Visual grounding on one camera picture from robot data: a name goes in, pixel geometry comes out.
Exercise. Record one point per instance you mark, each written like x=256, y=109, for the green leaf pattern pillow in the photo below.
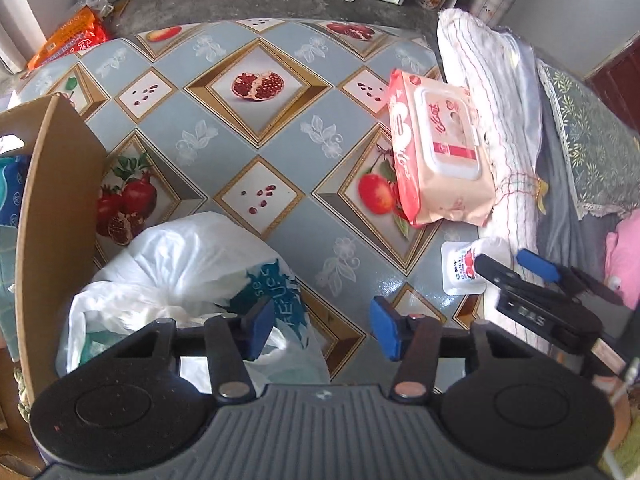
x=590, y=135

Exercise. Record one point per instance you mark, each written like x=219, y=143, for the white plastic bag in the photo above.
x=180, y=260

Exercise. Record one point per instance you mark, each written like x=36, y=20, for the yellow green cloth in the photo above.
x=630, y=460

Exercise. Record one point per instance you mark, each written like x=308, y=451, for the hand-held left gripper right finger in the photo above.
x=385, y=327

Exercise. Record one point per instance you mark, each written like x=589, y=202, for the pink garment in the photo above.
x=625, y=260

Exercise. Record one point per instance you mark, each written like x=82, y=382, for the fruit print tablecloth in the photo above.
x=320, y=240

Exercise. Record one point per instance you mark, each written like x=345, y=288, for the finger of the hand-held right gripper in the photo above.
x=537, y=264
x=505, y=276

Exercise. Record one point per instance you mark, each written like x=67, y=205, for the blue tissue pack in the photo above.
x=12, y=190

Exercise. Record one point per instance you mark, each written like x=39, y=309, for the red wet wipes pack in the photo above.
x=440, y=160

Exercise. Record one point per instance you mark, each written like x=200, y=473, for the orange snack packet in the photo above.
x=70, y=37

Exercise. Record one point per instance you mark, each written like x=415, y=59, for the grey bed sheet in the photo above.
x=565, y=220

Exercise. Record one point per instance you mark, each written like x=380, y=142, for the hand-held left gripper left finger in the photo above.
x=260, y=330

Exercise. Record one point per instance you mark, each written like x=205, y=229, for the dark red door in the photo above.
x=620, y=80

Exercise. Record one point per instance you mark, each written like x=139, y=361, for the white striped towel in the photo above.
x=500, y=110

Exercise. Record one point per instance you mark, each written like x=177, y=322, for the brown cardboard box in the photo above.
x=55, y=235

